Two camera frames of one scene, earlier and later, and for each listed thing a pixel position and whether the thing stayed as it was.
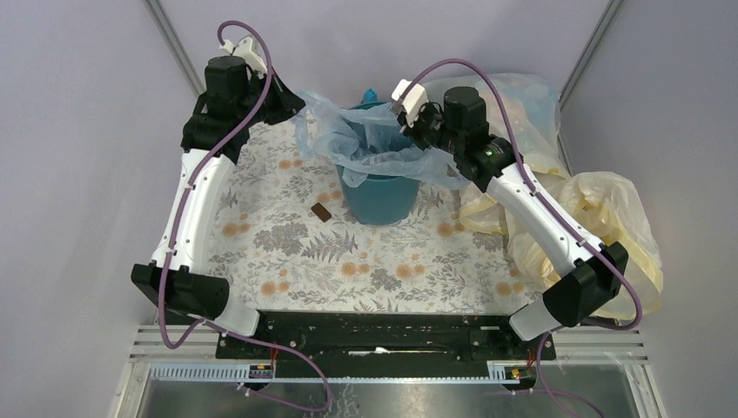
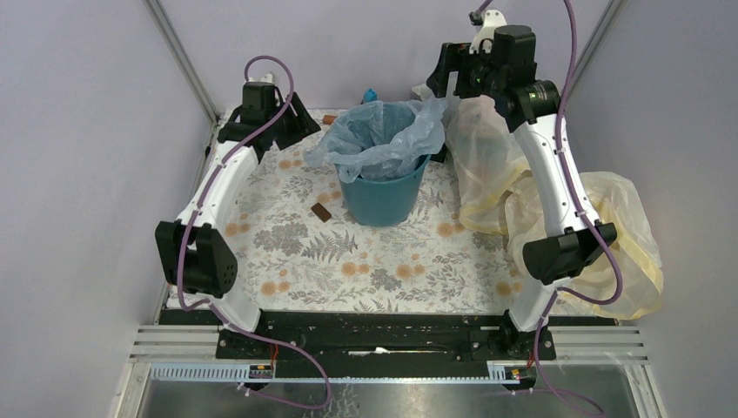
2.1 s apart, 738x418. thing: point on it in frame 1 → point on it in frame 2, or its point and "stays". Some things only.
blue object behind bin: x=370 y=95 stays
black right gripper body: x=429 y=129 → x=485 y=78
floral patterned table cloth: x=278 y=232 stays
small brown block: x=321 y=212 stays
